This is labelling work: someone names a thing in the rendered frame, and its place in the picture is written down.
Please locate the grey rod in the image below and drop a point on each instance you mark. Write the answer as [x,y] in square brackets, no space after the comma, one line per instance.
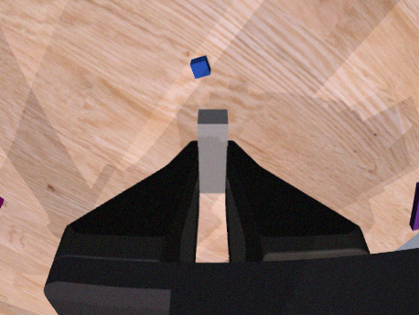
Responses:
[213,128]

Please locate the small blue block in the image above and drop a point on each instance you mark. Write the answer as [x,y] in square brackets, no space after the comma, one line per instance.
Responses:
[200,67]

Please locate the purple rod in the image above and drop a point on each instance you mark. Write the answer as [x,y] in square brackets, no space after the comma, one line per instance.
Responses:
[414,221]

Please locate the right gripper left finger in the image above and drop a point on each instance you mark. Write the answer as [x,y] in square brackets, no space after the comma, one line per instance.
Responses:
[147,219]

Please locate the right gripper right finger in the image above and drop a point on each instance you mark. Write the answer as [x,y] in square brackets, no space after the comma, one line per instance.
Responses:
[280,222]

